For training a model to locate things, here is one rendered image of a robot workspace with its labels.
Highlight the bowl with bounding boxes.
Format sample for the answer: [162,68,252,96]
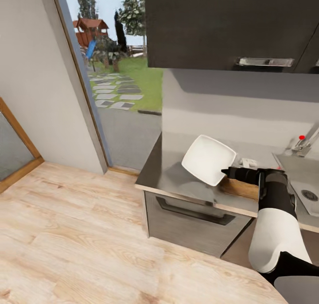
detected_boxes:
[182,135,236,186]

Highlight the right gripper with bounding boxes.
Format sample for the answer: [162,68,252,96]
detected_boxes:
[221,166,251,184]

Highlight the cutting board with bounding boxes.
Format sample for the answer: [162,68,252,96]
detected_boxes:
[218,174,259,201]

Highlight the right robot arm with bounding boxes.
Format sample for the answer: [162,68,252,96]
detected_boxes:
[221,158,319,304]

